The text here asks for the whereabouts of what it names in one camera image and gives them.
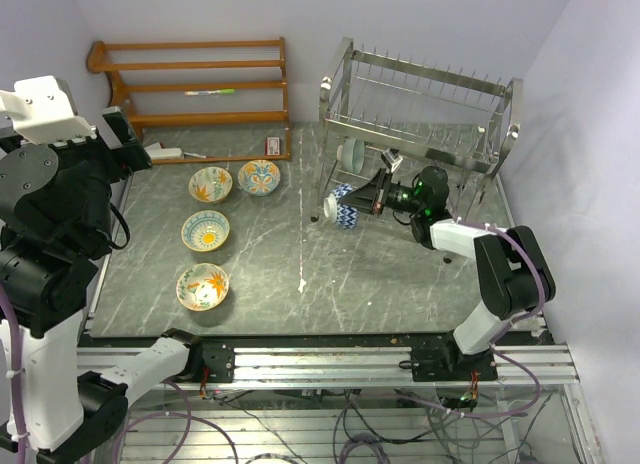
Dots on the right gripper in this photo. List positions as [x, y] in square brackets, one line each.
[366, 197]

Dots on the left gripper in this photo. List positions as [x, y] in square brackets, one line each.
[129, 154]

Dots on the red pattern blue zigzag bowl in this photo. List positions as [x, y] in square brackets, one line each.
[344, 216]

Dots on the teal dotted grey bowl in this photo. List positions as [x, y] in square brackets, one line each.
[351, 154]

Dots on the orange flower green bowl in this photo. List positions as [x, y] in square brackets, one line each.
[202, 287]

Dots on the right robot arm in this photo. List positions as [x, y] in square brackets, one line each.
[514, 279]

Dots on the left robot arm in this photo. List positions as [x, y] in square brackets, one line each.
[57, 217]

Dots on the wooden shelf rack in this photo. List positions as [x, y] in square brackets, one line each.
[99, 61]

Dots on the steel dish rack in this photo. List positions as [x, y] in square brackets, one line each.
[463, 121]

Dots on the white eraser case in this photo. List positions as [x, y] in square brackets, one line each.
[165, 154]

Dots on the orange leaf pattern bowl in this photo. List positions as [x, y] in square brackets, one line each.
[210, 185]

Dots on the blue orange floral bowl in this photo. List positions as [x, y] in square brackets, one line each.
[259, 177]

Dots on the small red white box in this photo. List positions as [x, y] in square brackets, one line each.
[273, 146]

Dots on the yellow sun blue bowl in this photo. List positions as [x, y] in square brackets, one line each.
[205, 231]

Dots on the green capped marker pen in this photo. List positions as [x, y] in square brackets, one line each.
[196, 93]

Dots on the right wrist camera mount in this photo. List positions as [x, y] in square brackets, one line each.
[392, 159]

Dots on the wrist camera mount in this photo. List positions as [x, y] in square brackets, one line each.
[42, 111]
[392, 159]

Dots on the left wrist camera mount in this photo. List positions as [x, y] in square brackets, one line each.
[42, 111]

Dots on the aluminium rail frame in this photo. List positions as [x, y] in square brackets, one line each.
[363, 399]

